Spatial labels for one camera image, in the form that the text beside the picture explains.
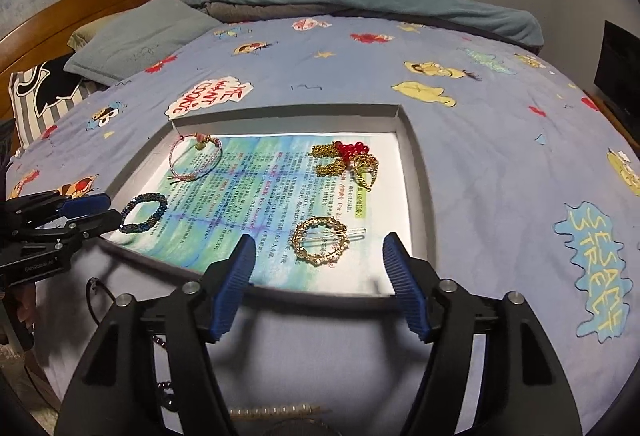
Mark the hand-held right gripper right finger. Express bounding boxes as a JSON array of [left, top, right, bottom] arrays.
[[382, 232, 583, 436]]

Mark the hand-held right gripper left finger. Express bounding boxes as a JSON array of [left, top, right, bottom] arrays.
[[55, 233, 258, 436]]

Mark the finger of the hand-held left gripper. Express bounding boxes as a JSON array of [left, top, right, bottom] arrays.
[[0, 190, 112, 231], [20, 210, 123, 247]]

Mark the blue beaded bracelet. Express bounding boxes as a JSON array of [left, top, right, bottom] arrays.
[[118, 192, 168, 235]]

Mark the shallow grey cardboard box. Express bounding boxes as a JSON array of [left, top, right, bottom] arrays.
[[100, 103, 437, 311]]

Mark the round gold hair clip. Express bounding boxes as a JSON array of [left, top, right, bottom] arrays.
[[290, 216, 367, 269]]

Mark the printed paper sheet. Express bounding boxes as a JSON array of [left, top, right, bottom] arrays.
[[107, 132, 414, 299]]

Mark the striped black and white pillow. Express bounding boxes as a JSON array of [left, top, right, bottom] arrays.
[[9, 56, 109, 153]]

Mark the gold filigree ornament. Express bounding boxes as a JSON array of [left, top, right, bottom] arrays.
[[350, 153, 382, 191]]

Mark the pearl bead strand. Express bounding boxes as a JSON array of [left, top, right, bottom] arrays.
[[227, 403, 332, 420]]

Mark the blue cartoon printed bedsheet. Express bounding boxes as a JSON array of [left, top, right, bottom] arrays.
[[9, 13, 640, 436]]

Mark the beige pillow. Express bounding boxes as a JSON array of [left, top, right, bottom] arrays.
[[67, 13, 122, 52]]

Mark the grey pillow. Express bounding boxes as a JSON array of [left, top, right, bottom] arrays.
[[65, 0, 224, 87]]

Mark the wooden headboard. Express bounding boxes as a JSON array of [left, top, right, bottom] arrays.
[[0, 0, 199, 117]]

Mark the teal blanket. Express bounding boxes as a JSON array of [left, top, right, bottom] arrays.
[[179, 0, 546, 50]]

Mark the black monitor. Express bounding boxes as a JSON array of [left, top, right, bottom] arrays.
[[592, 20, 640, 127]]

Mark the black cord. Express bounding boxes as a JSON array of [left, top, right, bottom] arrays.
[[86, 277, 122, 325]]

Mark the pink woven bracelet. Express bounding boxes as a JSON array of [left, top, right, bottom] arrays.
[[167, 132, 224, 182]]

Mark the gold chain with red beads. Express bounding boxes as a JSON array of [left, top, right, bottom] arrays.
[[310, 141, 372, 177]]

